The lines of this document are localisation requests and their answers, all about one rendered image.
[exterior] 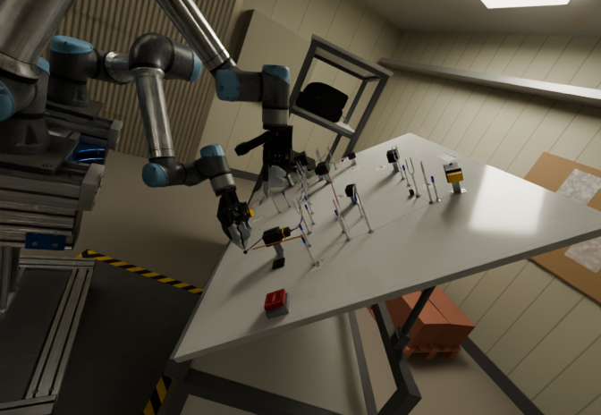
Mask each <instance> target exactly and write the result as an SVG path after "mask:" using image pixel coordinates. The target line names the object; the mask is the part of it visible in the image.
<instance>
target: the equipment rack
mask: <svg viewBox="0 0 601 415"><path fill-rule="evenodd" d="M314 57H315V58H317V59H318V60H320V61H322V62H324V63H326V64H329V65H332V66H333V67H335V68H337V69H339V70H341V71H343V72H346V73H348V74H350V75H352V76H354V77H356V78H358V79H360V80H362V83H361V85H360V88H359V90H358V92H357V94H356V96H355V98H354V100H353V102H352V104H351V107H350V109H349V111H348V113H347V115H346V117H345V118H346V120H347V124H348V122H349V121H350V119H351V116H352V114H353V112H354V110H355V107H356V105H357V104H358V102H359V100H360V97H361V95H362V93H363V91H364V89H365V88H366V85H367V83H368V82H371V81H378V80H379V83H378V84H377V88H376V90H375V92H374V94H373V96H372V98H371V99H370V101H369V103H368V106H367V108H366V110H365V112H364V114H363V116H362V117H361V119H360V122H359V124H358V126H357V128H356V130H355V131H354V130H353V129H352V128H351V127H350V126H348V125H346V126H345V124H346V121H343V123H344V124H343V123H342V122H337V123H333V122H332V121H331V120H329V119H327V118H325V117H323V116H321V115H319V114H315V113H313V112H311V111H309V110H307V109H305V108H303V107H298V106H297V105H296V103H295V100H296V98H297V96H298V95H299V91H301V87H302V85H303V82H304V81H305V78H306V76H307V73H308V71H309V67H310V65H311V63H312V60H313V58H314ZM393 74H394V73H393V72H390V71H388V70H387V69H385V68H383V67H381V66H379V65H376V64H373V63H371V62H370V61H368V60H366V59H364V58H362V57H360V56H358V55H355V54H354V53H352V52H350V51H348V50H346V49H344V48H341V47H339V46H337V45H335V44H333V43H331V42H329V41H327V40H325V39H323V38H321V37H319V36H317V35H315V34H312V37H311V42H310V47H309V51H308V53H307V55H306V57H305V60H304V62H303V65H302V67H301V69H300V73H299V76H298V78H297V80H296V82H295V85H294V87H293V90H292V94H291V95H290V98H289V118H290V115H291V114H296V115H298V116H299V117H301V118H304V119H306V120H308V121H310V122H313V123H315V124H317V125H320V126H322V127H324V128H326V129H328V130H330V131H333V132H336V133H338V134H337V136H336V138H335V140H334V143H333V145H332V147H331V149H330V151H329V152H332V151H331V150H332V148H333V146H334V144H336V143H335V142H337V141H336V140H337V138H338V136H339V134H340V136H341V135H342V136H344V137H346V138H348V139H350V142H349V145H348V147H347V149H346V150H345V152H344V154H343V157H342V158H345V157H347V154H350V153H351V152H352V151H353V149H354V147H355V145H356V143H357V141H358V139H359V137H360V135H361V133H362V131H363V129H364V127H365V125H366V123H367V121H368V119H369V117H370V115H371V113H372V111H373V109H374V107H375V105H376V103H377V101H378V99H379V97H380V95H381V93H382V91H383V89H384V87H385V85H386V83H387V81H388V79H389V77H392V76H393ZM333 126H334V127H333ZM340 136H339V138H340ZM342 136H341V137H342ZM339 138H338V139H339ZM340 139H341V138H340ZM339 141H340V140H339ZM339 141H338V142H337V144H336V146H335V148H334V151H335V149H336V147H337V145H338V143H339ZM334 151H333V153H332V156H333V154H334ZM262 184H263V166H262V168H261V171H260V173H259V176H258V179H257V182H256V184H255V187H254V189H253V192H256V191H260V189H261V186H262ZM253 192H252V193H253ZM252 193H251V195H252Z"/></svg>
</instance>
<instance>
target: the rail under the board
mask: <svg viewBox="0 0 601 415"><path fill-rule="evenodd" d="M230 242H231V240H230V239H229V241H228V242H227V244H226V246H225V248H224V251H223V253H222V255H221V257H220V259H219V260H218V262H217V264H216V267H215V269H214V271H213V273H212V275H211V276H210V278H209V280H208V282H207V285H206V287H205V289H204V291H203V293H202V294H201V296H200V298H199V301H198V303H197V305H196V306H195V308H194V310H193V311H192V313H191V315H190V318H189V320H188V322H187V324H186V326H185V328H184V329H183V331H182V334H181V336H180V338H179V340H178V342H177V344H176V345H175V347H174V350H173V352H172V354H171V356H170V358H169V360H168V362H167V365H166V367H165V372H164V376H166V377H171V378H174V379H177V380H181V381H184V379H185V378H186V375H187V373H188V371H189V368H190V365H191V363H192V361H193V359H191V360H186V361H183V362H178V363H177V362H176V361H175V360H174V356H175V354H176V353H177V351H178V349H179V347H180V345H181V343H182V340H183V337H184V336H185V334H186V332H187V330H188V328H189V326H190V323H191V321H192V319H193V318H194V316H195V314H196V312H197V310H198V308H199V305H200V303H201V302H202V300H203V298H204V295H205V293H206V291H207V288H208V287H209V285H210V283H211V281H212V279H213V277H214V275H215V273H216V270H217V269H218V267H219V265H220V263H221V261H222V259H223V257H224V254H225V252H226V250H227V248H228V246H229V244H230Z"/></svg>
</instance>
